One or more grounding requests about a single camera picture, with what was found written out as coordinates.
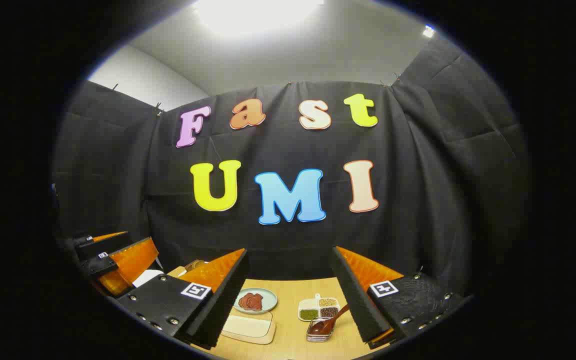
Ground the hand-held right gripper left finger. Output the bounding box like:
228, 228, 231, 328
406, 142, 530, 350
114, 247, 250, 351

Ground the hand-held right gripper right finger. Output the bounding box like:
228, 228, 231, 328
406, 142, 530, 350
330, 246, 469, 350

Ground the brown wooden spoon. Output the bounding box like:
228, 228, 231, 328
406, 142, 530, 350
309, 304, 350, 336

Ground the metal wire chopstick holder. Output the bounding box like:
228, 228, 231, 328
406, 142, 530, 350
306, 317, 336, 343

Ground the white divided dish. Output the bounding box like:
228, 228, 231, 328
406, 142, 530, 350
297, 293, 341, 322

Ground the light green plate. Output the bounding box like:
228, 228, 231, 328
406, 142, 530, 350
233, 287, 278, 315

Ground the black backdrop cloth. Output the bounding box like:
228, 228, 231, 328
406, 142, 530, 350
50, 37, 531, 301

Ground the large ceiling light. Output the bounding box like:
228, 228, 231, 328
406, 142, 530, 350
193, 0, 325, 37

